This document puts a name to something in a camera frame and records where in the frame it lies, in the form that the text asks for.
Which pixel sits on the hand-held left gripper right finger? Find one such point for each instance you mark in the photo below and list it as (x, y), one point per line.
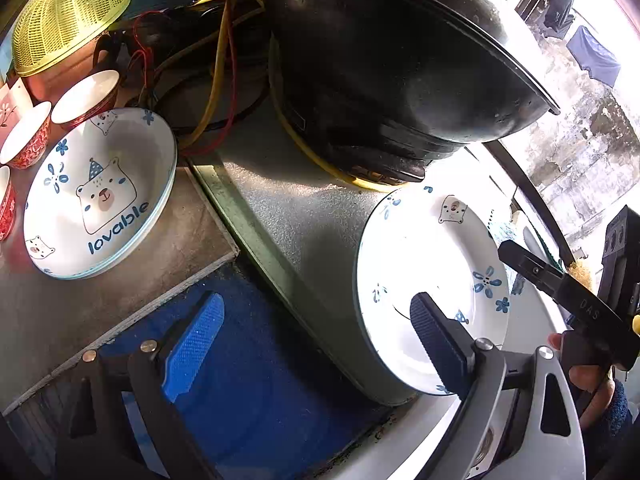
(440, 340)

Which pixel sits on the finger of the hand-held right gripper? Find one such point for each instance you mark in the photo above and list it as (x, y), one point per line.
(540, 270)

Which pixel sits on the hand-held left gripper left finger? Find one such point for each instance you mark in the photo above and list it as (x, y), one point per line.
(192, 340)

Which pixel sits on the white bear print plate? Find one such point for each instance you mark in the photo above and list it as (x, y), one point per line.
(161, 207)
(100, 192)
(430, 260)

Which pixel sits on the red patterned bowl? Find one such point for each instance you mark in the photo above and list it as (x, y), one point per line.
(6, 210)
(27, 132)
(85, 95)

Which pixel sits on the person's right forearm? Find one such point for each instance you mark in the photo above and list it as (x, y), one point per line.
(617, 417)

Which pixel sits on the person's right hand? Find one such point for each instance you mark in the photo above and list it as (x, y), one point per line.
(600, 400)

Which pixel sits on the yellow scouring sponge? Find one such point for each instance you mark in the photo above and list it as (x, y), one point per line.
(580, 274)

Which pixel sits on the hanging dark blue garment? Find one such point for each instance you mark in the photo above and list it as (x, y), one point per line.
(592, 55)

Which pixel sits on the black wok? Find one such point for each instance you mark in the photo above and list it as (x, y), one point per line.
(400, 50)

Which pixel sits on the hanging black garment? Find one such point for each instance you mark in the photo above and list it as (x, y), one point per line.
(562, 5)

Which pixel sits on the copper coloured basin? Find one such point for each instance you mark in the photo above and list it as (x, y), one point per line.
(55, 80)

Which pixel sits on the yellow mesh food cover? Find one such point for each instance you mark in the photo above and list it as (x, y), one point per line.
(70, 15)

